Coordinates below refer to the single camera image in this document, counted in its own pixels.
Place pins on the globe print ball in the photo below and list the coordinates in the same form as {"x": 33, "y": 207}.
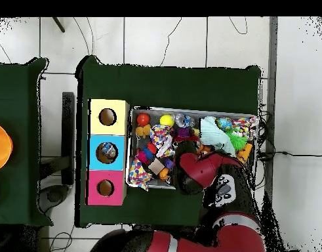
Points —
{"x": 224, "y": 124}

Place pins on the mint green cloth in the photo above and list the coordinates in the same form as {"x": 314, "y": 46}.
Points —
{"x": 215, "y": 136}

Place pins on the orange bowl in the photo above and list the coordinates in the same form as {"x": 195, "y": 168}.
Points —
{"x": 0, "y": 147}

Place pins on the crushed clear plastic bottle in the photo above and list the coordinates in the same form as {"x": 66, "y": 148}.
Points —
{"x": 108, "y": 149}
{"x": 183, "y": 120}

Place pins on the orange studded building brick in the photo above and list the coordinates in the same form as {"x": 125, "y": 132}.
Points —
{"x": 204, "y": 149}

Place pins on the red orange ball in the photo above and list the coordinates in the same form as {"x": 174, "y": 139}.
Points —
{"x": 143, "y": 119}

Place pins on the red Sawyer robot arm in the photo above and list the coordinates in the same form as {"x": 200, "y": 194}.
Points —
{"x": 202, "y": 168}

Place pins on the dark green side tablecloth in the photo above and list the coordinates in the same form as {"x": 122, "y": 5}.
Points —
{"x": 16, "y": 105}

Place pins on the wooden three-hole box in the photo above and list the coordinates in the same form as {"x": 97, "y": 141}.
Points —
{"x": 118, "y": 126}

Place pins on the black panel stand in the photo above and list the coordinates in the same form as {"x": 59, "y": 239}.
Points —
{"x": 68, "y": 136}

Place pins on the yellow ball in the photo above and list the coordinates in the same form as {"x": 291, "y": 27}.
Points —
{"x": 166, "y": 120}

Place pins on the green spiky ball with eyes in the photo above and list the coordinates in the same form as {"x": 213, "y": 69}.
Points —
{"x": 238, "y": 140}

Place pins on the purple knobbly toy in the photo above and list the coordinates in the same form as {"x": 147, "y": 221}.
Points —
{"x": 184, "y": 131}

